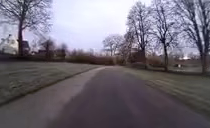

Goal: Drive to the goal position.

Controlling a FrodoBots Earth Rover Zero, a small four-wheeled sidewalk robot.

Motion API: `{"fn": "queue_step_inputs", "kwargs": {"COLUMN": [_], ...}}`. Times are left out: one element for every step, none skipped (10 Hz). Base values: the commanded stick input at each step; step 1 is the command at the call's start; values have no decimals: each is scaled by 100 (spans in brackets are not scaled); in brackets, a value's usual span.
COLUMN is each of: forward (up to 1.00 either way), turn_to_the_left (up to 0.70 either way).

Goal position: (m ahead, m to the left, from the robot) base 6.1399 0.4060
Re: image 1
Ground brown hedge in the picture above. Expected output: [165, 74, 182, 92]
[65, 54, 117, 66]

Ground bare tree with round crown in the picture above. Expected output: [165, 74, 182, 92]
[102, 34, 125, 58]

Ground dark asphalt path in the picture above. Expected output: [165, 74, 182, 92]
[0, 65, 210, 128]

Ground dark building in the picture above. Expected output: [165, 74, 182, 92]
[37, 49, 67, 61]

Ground small dark tree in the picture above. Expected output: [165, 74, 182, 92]
[39, 37, 57, 62]

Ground row of bare trees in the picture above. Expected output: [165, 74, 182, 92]
[123, 0, 210, 75]

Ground frosty grass field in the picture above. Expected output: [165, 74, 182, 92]
[0, 60, 104, 108]

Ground frosty grass verge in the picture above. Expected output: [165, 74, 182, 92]
[123, 65, 210, 122]

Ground large bare tree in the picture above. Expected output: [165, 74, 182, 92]
[0, 0, 55, 57]

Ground white house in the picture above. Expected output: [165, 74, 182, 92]
[0, 34, 31, 56]

